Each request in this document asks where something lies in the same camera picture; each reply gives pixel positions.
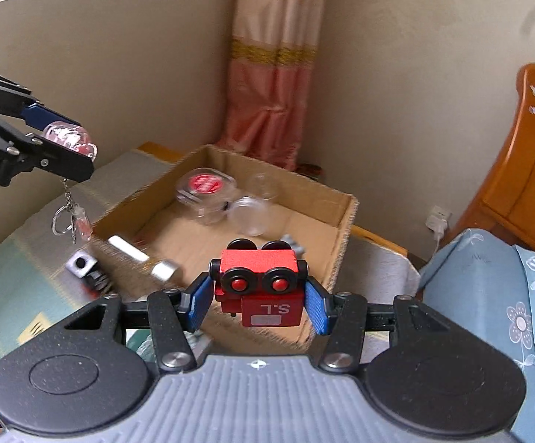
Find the white bottle with green label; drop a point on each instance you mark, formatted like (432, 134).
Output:
(129, 248)

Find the white wall charger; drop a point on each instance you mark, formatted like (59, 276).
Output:
(439, 219)

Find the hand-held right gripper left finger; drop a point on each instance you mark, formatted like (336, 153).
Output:
(199, 302)

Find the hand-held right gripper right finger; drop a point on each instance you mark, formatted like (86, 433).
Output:
(319, 307)

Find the pink curtain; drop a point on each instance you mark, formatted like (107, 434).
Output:
(272, 78)

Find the red toy truck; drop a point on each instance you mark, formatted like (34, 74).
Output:
(258, 272)

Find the cardboard box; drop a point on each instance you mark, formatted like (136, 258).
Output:
(157, 196)

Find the wooden bed headboard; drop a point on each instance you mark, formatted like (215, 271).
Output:
(525, 170)

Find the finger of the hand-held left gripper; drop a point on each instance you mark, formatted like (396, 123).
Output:
(64, 161)
(46, 115)

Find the clear plastic jar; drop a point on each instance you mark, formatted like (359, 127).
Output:
(249, 214)

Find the clear round container red label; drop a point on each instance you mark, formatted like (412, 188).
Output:
(205, 184)

